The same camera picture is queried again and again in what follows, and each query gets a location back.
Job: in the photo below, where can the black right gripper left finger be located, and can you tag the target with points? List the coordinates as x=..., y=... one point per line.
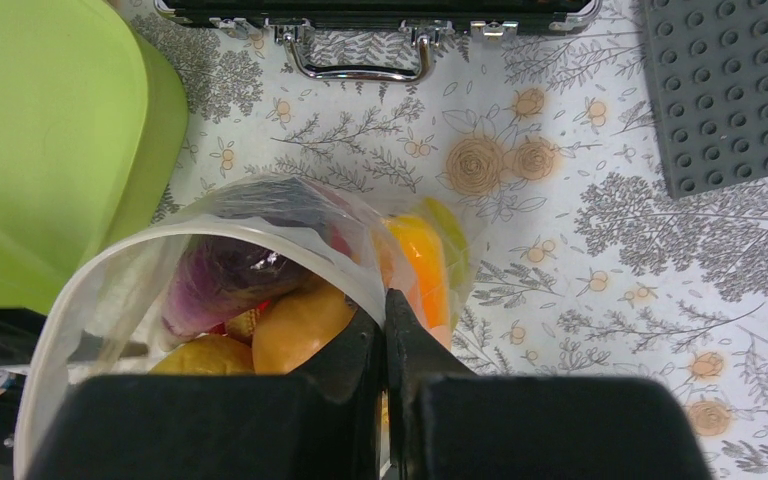
x=339, y=436

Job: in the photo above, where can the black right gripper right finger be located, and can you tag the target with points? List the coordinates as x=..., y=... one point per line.
x=419, y=369

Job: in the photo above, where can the brown potato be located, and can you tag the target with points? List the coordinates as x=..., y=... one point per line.
x=298, y=325

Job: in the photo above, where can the orange yellow mango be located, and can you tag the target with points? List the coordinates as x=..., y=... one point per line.
x=411, y=258

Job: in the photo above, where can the red apple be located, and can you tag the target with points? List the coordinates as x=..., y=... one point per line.
x=242, y=326

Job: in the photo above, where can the clear zip top bag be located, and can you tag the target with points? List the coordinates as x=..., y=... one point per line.
x=107, y=317

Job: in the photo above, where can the green starfruit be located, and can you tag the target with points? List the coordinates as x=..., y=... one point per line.
x=456, y=253

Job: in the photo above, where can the yellow lemon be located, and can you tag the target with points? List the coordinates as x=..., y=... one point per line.
x=210, y=354

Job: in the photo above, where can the purple eggplant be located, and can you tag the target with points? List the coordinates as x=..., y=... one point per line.
x=218, y=278

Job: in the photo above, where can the floral tablecloth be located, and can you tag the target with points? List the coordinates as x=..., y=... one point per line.
x=590, y=266

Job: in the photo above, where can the black poker chip case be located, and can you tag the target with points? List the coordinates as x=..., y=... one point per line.
x=425, y=23

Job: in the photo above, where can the green plastic tray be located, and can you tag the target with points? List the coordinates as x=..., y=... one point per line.
x=92, y=117

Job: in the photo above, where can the black brick baseplate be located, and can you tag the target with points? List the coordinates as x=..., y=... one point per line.
x=707, y=77

